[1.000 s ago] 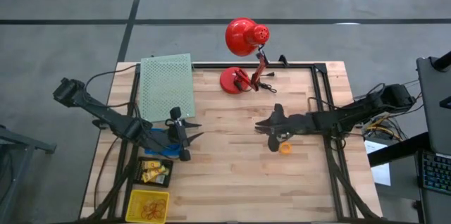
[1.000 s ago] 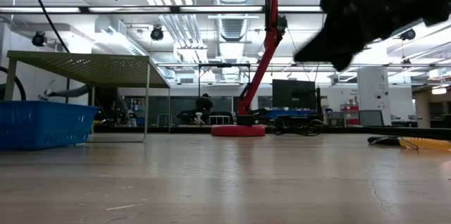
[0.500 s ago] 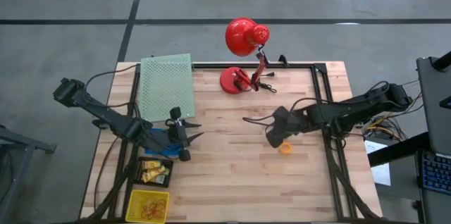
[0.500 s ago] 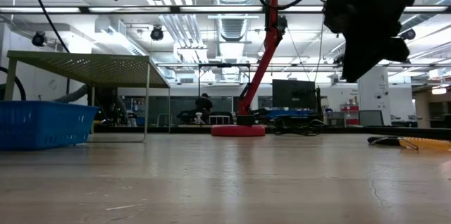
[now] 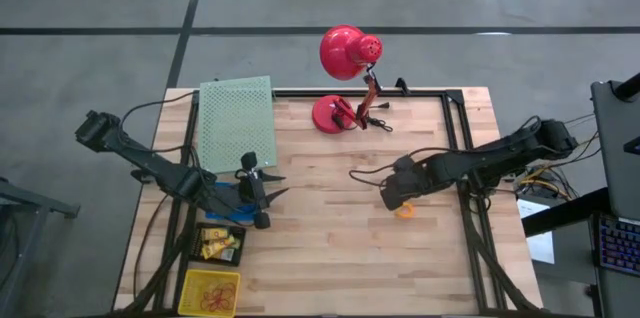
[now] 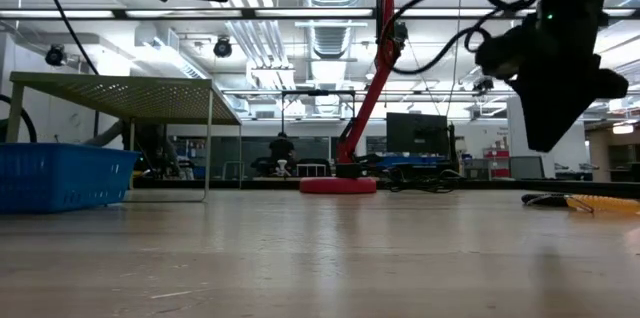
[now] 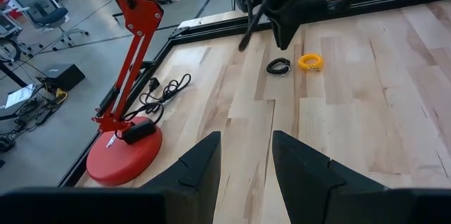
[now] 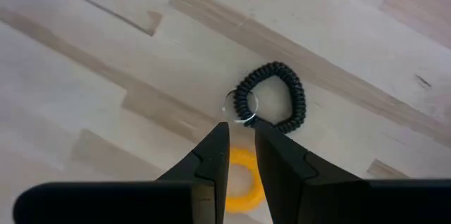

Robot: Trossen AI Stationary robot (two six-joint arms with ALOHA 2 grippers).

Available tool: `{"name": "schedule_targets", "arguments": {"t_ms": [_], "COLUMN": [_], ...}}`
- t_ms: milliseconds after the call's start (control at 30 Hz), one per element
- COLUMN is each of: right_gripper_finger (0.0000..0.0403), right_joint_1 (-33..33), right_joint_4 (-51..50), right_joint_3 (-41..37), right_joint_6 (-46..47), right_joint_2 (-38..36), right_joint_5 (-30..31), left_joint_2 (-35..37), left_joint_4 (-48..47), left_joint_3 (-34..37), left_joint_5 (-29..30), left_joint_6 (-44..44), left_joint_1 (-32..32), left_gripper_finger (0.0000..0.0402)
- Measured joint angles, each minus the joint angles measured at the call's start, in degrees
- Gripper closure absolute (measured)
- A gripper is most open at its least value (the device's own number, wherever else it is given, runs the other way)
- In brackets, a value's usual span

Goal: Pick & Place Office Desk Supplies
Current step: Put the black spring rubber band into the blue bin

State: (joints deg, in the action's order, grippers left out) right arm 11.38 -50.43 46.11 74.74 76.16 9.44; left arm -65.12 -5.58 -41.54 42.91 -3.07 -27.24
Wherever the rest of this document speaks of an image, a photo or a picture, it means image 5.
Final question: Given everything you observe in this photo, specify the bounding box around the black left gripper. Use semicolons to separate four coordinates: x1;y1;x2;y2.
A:
235;167;291;231

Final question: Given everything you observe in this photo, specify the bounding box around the orange coil wristband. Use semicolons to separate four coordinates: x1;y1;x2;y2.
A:
394;201;416;220

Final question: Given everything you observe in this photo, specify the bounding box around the blue plastic basket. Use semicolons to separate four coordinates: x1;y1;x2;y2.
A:
204;181;256;225

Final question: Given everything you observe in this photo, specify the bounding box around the green perforated metal shelf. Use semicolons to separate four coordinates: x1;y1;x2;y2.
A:
197;75;279;175

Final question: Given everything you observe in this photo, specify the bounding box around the red rubber band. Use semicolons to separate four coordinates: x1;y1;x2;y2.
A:
209;281;238;309
198;287;226;313

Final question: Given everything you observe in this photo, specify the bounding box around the yellow plastic basket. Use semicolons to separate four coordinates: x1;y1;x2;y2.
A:
177;268;243;318

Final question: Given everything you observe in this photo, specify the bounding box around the red desk lamp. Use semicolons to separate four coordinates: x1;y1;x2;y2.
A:
311;24;384;135

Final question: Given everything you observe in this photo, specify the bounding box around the black office desk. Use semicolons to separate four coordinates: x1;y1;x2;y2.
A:
521;186;640;318

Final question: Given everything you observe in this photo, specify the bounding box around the black mesh tray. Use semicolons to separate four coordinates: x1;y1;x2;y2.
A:
189;221;247;268

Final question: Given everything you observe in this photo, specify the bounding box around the white paper sheet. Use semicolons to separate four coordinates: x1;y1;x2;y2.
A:
516;197;557;266

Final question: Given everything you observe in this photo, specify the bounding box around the computer monitor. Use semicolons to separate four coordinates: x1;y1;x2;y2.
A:
590;79;640;220

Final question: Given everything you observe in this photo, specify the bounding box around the black keyboard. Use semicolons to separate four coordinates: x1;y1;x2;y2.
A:
593;213;640;279

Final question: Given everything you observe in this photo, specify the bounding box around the grey metal stand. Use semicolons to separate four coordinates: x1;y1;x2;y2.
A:
0;176;82;318

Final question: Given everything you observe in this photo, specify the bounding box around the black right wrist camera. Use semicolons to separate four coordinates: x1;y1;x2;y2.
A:
378;185;409;212

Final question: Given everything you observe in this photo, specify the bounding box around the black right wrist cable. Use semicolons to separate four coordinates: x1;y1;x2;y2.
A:
348;146;454;188

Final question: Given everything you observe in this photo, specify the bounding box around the black lamp power cord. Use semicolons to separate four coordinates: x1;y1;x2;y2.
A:
362;101;396;133

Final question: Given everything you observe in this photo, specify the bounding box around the black aluminium frame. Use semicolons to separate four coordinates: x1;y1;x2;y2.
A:
117;87;546;318

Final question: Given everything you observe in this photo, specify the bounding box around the yellow cable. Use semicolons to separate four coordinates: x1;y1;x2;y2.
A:
518;136;599;202

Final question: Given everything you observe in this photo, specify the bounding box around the thin brown cable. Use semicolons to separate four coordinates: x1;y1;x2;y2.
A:
131;195;170;300

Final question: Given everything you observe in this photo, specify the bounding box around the black cable bundle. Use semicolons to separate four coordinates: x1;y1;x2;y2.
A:
537;113;601;200

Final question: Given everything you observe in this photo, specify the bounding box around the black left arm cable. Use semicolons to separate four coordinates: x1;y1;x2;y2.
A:
118;91;201;155

